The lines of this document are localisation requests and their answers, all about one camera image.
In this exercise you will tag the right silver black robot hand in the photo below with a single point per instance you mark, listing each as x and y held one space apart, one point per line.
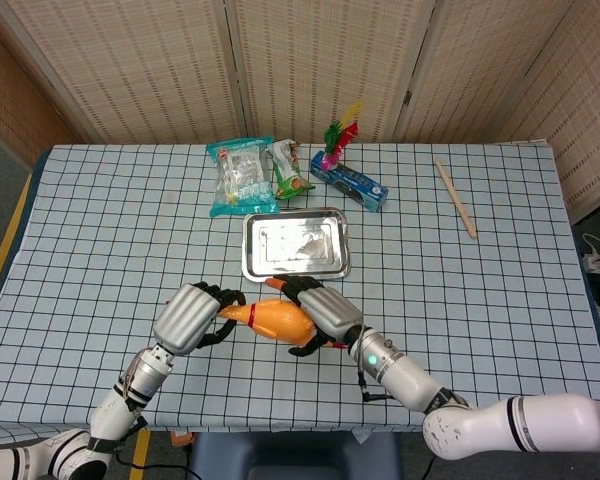
320 312

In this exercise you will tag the blue rectangular box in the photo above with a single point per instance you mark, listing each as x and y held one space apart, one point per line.
350 182

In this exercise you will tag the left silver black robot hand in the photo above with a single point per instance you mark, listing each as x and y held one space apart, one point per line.
190 317

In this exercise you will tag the wooden stick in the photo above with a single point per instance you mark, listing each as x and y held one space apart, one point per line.
456 199

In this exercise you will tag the blue checked tablecloth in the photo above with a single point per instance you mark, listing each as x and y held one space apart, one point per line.
105 240

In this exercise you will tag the beige folding screen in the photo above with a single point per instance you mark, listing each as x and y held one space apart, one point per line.
305 65

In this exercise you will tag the yellow rubber chicken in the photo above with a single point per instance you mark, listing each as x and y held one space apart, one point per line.
275 320

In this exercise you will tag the green white snack bag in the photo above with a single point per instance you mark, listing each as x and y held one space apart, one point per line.
289 170

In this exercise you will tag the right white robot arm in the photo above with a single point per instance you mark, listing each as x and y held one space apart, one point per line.
460 400

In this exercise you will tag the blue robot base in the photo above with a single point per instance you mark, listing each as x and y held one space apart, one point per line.
295 457

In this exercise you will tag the silver metal tray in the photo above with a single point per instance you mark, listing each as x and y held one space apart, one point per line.
296 244

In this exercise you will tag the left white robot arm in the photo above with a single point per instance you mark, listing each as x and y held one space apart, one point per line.
110 405

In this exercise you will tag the teal snack bag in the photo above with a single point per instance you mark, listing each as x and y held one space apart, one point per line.
242 176

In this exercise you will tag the colourful feather shuttlecock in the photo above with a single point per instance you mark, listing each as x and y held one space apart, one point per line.
341 135

